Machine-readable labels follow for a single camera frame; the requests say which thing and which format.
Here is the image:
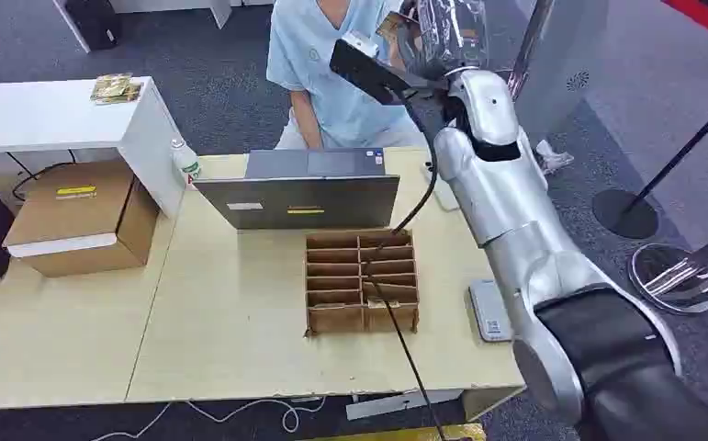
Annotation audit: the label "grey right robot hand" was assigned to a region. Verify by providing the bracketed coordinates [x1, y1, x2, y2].
[397, 0, 491, 80]

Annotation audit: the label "brown card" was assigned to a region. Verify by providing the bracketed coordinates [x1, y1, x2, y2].
[377, 12, 421, 62]

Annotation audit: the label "grey panel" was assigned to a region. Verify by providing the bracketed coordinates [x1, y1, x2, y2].
[507, 0, 612, 147]

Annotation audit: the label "person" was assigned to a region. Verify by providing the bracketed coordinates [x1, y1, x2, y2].
[266, 0, 429, 151]

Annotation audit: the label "grey laptop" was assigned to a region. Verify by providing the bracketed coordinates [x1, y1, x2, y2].
[194, 147, 401, 232]

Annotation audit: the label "red barrier belt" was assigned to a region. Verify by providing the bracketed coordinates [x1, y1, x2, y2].
[660, 0, 708, 47]

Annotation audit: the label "grey phone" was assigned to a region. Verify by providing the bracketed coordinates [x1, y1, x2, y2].
[468, 279, 515, 344]

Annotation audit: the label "white desk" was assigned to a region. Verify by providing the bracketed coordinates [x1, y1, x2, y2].
[51, 0, 233, 53]

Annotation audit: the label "clear plastic bottle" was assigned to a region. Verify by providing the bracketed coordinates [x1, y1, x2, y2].
[169, 136, 203, 187]

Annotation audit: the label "wooden divided card box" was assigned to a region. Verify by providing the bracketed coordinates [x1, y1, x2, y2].
[303, 228, 421, 338]

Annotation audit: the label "gold foil packets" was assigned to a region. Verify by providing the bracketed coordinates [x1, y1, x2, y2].
[90, 73, 143, 106]

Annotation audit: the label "black bin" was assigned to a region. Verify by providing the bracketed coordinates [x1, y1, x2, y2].
[64, 0, 124, 53]

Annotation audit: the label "yellow floor strip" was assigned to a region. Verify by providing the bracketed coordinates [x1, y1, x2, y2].
[304, 424, 488, 441]

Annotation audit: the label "white side table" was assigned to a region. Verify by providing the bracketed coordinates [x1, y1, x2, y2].
[0, 75, 187, 221]

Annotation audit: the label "brown cardboard box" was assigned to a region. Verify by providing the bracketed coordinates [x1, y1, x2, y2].
[2, 160, 162, 279]

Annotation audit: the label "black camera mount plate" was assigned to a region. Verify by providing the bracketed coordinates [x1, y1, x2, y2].
[329, 39, 416, 106]

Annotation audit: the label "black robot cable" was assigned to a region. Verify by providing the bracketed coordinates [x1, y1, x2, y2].
[359, 91, 447, 441]

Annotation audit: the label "black stanchion post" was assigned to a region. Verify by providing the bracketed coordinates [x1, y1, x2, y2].
[592, 85, 708, 241]

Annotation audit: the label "white desk bracket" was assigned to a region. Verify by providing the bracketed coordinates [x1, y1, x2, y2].
[345, 389, 465, 421]

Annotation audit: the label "white floor cable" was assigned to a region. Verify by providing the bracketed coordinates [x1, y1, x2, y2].
[90, 396, 328, 441]

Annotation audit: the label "black power cable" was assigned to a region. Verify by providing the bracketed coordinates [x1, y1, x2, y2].
[5, 150, 79, 203]

